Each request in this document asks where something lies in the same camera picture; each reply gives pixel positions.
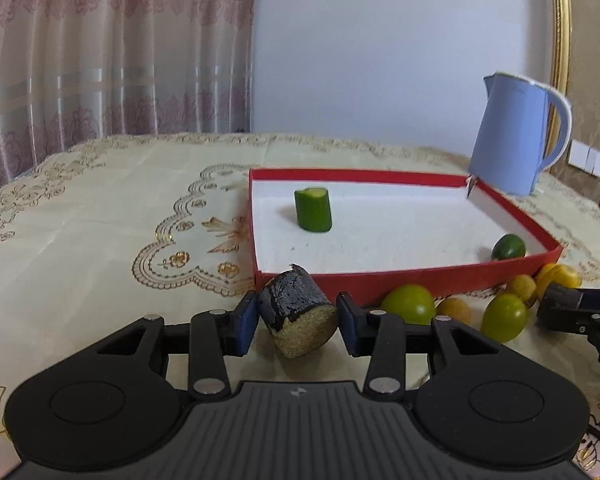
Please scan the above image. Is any white wall socket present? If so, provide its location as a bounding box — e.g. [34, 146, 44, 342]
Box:
[567, 139, 600, 177]

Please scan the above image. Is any yellow bell pepper piece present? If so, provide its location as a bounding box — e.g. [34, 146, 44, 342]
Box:
[534, 262, 583, 302]

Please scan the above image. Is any small green lime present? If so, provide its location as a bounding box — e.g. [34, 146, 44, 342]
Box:
[491, 233, 527, 261]

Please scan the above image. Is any small brownish kiwi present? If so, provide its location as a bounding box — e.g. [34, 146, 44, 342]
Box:
[499, 274, 537, 309]

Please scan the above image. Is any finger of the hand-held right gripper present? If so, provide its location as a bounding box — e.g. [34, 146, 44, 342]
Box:
[536, 276, 600, 367]

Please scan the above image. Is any green tomato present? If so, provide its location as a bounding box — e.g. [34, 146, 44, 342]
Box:
[481, 293, 528, 344]
[381, 284, 437, 325]

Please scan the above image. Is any blue electric kettle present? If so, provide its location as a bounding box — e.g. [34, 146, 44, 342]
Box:
[467, 71, 574, 197]

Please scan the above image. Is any dark sugarcane piece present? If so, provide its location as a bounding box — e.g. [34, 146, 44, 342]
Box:
[258, 264, 340, 359]

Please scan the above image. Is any red shallow box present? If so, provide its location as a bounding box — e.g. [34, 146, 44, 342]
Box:
[248, 168, 564, 307]

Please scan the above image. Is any green cucumber piece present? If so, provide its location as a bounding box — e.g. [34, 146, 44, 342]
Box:
[294, 187, 333, 234]

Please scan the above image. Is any pink patterned curtain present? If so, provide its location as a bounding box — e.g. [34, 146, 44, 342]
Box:
[0, 0, 259, 201]

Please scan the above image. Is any small orange fruit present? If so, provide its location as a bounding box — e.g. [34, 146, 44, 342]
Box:
[436, 297, 473, 326]

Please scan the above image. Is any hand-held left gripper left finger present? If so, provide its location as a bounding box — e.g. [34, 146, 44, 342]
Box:
[87, 294, 259, 402]

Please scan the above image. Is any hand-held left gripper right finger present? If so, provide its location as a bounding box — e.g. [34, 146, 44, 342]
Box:
[336, 294, 507, 403]

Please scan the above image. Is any gold curved frame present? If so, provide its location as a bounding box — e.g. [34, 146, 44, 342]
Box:
[547, 0, 600, 212]

